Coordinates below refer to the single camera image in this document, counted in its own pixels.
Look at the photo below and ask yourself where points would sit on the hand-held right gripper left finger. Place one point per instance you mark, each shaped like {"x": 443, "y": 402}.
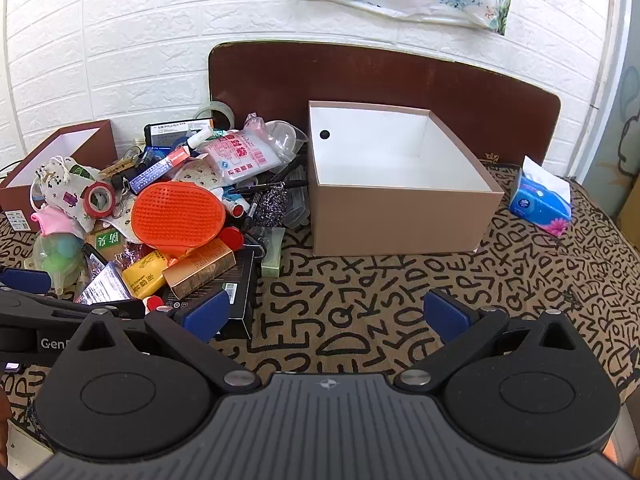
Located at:
{"x": 205, "y": 310}

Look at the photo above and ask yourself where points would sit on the red round cap bottle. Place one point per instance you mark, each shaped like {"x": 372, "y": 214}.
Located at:
{"x": 231, "y": 237}

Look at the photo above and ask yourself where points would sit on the black box with barcode sticker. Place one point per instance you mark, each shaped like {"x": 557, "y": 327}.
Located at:
{"x": 240, "y": 300}

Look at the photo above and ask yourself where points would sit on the red tape roll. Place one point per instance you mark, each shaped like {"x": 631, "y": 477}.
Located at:
{"x": 89, "y": 197}

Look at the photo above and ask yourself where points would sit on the pink white zip bag packet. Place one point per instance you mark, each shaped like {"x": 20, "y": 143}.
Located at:
{"x": 240, "y": 152}

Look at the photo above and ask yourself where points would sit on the clear container with green balls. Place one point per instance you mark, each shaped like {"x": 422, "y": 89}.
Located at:
{"x": 55, "y": 255}

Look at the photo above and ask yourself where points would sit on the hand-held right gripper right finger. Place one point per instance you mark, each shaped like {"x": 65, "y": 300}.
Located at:
{"x": 447, "y": 312}

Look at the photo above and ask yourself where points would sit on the brown wooden headboard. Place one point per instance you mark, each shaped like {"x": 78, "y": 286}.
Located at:
{"x": 350, "y": 75}

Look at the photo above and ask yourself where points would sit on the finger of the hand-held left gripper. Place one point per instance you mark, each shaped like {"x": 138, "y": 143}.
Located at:
{"x": 25, "y": 280}
{"x": 50, "y": 310}

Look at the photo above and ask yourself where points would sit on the white lip balm tube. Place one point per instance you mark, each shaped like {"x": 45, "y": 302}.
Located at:
{"x": 235, "y": 206}

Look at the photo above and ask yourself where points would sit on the floral fabric insole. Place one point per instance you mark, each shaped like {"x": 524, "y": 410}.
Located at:
{"x": 195, "y": 175}

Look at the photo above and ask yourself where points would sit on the gold box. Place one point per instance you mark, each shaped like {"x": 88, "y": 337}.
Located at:
{"x": 200, "y": 267}

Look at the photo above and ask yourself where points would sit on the pale green box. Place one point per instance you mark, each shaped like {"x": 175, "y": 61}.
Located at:
{"x": 272, "y": 260}

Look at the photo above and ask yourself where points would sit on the silver foil packet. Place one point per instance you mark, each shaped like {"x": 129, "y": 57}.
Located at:
{"x": 102, "y": 287}

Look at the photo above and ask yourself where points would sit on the letter-patterned blanket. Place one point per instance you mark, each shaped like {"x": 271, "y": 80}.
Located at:
{"x": 350, "y": 290}

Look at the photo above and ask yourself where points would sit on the blue white tube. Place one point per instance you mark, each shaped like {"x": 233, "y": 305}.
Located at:
{"x": 155, "y": 170}

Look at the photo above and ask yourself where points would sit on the cartoon printed panel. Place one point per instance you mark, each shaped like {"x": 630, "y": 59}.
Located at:
{"x": 622, "y": 130}

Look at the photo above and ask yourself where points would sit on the glittery dark pouch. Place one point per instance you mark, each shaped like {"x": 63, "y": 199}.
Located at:
{"x": 272, "y": 200}

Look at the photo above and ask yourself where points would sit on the yellow tube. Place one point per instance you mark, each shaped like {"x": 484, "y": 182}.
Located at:
{"x": 142, "y": 275}

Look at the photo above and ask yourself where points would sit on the black case with white label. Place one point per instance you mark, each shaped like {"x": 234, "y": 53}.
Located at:
{"x": 175, "y": 132}

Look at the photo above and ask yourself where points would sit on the black key fob with keyring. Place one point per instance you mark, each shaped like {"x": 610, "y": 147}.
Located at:
{"x": 129, "y": 180}

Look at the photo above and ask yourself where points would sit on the brown clip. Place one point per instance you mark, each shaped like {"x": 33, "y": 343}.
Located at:
{"x": 120, "y": 165}

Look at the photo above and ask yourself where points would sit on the large brown cardboard box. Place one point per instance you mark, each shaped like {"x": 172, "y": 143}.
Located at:
{"x": 400, "y": 220}

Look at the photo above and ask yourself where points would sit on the small brown box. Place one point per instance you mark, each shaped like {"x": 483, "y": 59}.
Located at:
{"x": 15, "y": 200}

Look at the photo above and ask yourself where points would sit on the cork coaster pack green label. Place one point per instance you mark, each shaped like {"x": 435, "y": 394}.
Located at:
{"x": 107, "y": 242}

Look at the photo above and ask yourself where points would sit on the black pen with grey label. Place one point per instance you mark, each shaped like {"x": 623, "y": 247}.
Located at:
{"x": 255, "y": 205}

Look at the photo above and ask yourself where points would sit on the clear plastic cup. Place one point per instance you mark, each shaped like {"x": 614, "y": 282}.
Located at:
{"x": 285, "y": 140}

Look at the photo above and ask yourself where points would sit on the blue tissue pack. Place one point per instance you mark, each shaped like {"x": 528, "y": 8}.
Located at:
{"x": 537, "y": 207}

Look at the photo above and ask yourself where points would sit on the small red cap bottle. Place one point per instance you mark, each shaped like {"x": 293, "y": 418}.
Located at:
{"x": 152, "y": 303}

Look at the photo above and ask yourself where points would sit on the orange rubber bath brush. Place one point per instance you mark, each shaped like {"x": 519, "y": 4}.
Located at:
{"x": 175, "y": 215}

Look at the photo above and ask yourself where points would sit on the clear tape roll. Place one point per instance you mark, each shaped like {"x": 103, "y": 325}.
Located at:
{"x": 200, "y": 110}

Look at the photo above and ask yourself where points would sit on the white spray bottle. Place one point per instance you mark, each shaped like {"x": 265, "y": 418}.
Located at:
{"x": 200, "y": 136}

